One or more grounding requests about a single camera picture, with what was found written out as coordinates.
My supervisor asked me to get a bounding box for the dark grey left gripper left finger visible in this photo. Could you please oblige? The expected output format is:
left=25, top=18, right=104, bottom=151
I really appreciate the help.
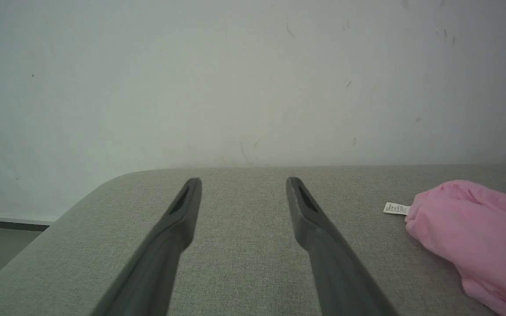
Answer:
left=91, top=177, right=202, bottom=316

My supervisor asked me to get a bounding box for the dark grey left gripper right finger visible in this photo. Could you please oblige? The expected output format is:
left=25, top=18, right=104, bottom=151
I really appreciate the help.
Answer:
left=286, top=177, right=399, bottom=316

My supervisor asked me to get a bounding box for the pink garment with white label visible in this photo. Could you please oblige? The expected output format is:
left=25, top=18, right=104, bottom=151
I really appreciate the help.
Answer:
left=383, top=180, right=506, bottom=316

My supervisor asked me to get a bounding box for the dark grey baseboard strip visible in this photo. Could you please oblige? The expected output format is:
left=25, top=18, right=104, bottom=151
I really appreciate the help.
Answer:
left=0, top=218, right=51, bottom=232

